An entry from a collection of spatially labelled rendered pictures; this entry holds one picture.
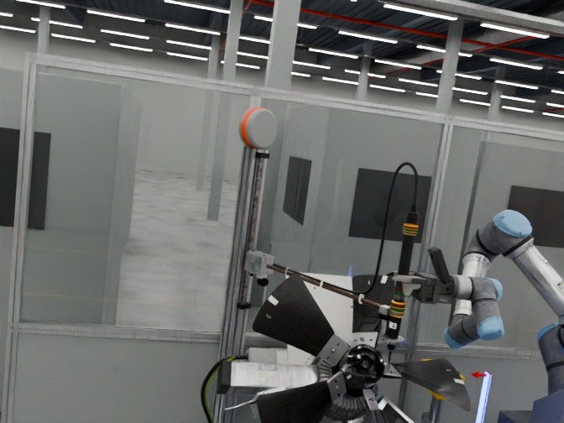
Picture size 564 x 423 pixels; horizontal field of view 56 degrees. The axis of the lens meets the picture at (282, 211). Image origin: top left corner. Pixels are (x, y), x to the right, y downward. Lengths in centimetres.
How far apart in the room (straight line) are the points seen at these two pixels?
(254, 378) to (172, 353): 71
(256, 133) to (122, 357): 109
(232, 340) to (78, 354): 64
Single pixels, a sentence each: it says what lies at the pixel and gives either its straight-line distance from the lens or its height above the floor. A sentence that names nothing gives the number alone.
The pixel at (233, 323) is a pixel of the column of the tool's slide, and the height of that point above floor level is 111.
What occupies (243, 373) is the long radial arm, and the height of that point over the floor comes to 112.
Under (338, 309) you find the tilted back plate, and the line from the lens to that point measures 201.
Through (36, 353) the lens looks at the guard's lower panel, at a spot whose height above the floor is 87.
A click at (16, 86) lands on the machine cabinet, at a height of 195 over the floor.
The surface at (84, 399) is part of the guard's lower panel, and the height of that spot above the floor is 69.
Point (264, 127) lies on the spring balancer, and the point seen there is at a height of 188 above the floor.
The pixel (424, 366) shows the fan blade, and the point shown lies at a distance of 185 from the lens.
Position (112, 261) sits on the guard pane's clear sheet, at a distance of 228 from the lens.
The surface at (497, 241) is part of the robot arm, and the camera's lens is 199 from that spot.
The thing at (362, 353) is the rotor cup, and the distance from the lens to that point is 167.
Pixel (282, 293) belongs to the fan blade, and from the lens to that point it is 170.
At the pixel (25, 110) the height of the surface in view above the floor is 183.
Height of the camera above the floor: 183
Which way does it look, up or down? 7 degrees down
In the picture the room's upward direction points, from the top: 7 degrees clockwise
